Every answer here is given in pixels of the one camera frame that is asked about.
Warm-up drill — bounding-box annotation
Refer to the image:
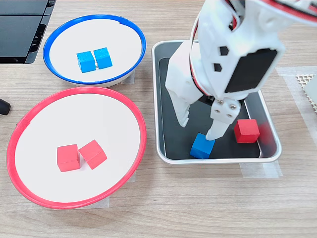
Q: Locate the red wooden cube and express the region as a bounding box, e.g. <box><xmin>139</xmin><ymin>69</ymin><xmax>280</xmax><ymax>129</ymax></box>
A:
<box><xmin>78</xmin><ymin>139</ymin><xmax>108</xmax><ymax>171</ymax></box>
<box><xmin>56</xmin><ymin>144</ymin><xmax>81</xmax><ymax>173</ymax></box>
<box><xmin>233</xmin><ymin>119</ymin><xmax>261</xmax><ymax>144</ymax></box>

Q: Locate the blue wooden cube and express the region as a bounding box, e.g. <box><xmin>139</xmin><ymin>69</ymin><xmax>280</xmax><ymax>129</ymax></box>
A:
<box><xmin>76</xmin><ymin>51</ymin><xmax>97</xmax><ymax>74</ymax></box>
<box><xmin>190</xmin><ymin>132</ymin><xmax>215</xmax><ymax>159</ymax></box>
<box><xmin>93</xmin><ymin>47</ymin><xmax>113</xmax><ymax>70</ymax></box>

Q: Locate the silver metal tray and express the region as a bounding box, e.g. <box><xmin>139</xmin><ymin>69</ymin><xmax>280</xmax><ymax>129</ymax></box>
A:
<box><xmin>151</xmin><ymin>39</ymin><xmax>283</xmax><ymax>165</ymax></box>

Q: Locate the black tray liner mat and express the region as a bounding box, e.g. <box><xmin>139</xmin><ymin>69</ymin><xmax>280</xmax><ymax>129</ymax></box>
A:
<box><xmin>158</xmin><ymin>57</ymin><xmax>263</xmax><ymax>160</ymax></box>

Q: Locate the white mesh anti-slip mat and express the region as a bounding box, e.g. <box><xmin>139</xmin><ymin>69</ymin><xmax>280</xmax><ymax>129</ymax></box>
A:
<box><xmin>296</xmin><ymin>73</ymin><xmax>317</xmax><ymax>115</ymax></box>

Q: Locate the blue rimmed white dish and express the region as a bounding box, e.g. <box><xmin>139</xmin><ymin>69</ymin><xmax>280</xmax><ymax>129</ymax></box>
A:
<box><xmin>42</xmin><ymin>14</ymin><xmax>147</xmax><ymax>88</ymax></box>

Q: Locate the red rimmed white dish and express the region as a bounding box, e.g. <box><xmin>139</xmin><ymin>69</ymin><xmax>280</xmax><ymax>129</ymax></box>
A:
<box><xmin>6</xmin><ymin>86</ymin><xmax>147</xmax><ymax>210</ymax></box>

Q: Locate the black plastic device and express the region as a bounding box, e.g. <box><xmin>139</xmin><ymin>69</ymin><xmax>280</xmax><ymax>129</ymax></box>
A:
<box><xmin>0</xmin><ymin>0</ymin><xmax>57</xmax><ymax>64</ymax></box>

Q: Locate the black rounded stand foot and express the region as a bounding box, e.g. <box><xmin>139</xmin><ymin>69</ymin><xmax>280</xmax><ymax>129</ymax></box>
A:
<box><xmin>0</xmin><ymin>98</ymin><xmax>12</xmax><ymax>116</ymax></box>

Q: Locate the red black servo cable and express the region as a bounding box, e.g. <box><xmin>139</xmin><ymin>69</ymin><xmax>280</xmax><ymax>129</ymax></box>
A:
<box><xmin>189</xmin><ymin>14</ymin><xmax>214</xmax><ymax>98</ymax></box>
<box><xmin>260</xmin><ymin>0</ymin><xmax>317</xmax><ymax>24</ymax></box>

